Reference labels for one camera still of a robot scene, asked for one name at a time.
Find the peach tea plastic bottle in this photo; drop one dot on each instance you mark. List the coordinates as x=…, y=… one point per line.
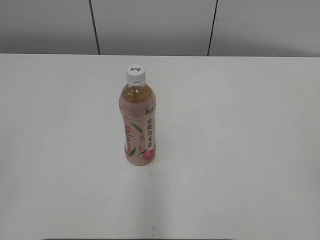
x=137, y=105

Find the white bottle cap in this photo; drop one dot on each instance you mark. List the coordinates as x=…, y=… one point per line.
x=135, y=73

